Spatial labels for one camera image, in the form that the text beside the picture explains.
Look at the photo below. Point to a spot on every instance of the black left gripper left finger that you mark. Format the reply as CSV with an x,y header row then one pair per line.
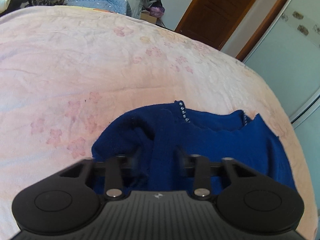
x,y
108,179

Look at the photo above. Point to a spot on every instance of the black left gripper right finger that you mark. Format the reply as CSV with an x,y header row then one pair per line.
x,y
228,171

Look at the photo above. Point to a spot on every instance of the blue knit sweater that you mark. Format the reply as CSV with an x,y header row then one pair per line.
x,y
158,137

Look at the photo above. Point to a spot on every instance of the pink floral bed sheet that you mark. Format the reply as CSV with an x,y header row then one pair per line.
x,y
67,72

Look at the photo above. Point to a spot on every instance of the white sliding wardrobe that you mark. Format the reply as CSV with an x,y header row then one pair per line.
x,y
287,58

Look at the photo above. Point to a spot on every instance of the cardboard box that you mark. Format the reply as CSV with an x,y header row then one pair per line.
x,y
145,15

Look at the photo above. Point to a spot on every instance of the purple cloth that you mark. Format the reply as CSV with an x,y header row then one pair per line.
x,y
156,12

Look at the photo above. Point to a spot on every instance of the brown wooden door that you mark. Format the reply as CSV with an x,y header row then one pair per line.
x,y
231,26

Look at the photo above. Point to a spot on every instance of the light blue fleece blanket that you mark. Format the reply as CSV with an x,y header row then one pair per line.
x,y
117,6

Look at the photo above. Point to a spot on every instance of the clear plastic bag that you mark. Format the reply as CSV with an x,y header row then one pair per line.
x,y
137,2

